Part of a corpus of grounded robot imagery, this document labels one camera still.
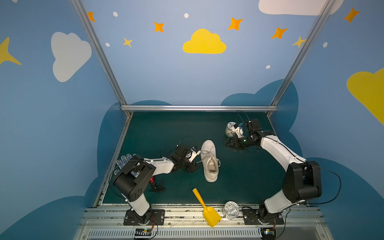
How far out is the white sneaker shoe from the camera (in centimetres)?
83

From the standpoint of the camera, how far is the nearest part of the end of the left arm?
752mm

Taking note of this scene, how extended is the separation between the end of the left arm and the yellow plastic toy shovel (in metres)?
0.12

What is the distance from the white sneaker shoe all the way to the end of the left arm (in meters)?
0.06

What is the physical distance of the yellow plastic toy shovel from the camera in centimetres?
74

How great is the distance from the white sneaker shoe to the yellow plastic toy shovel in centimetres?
11
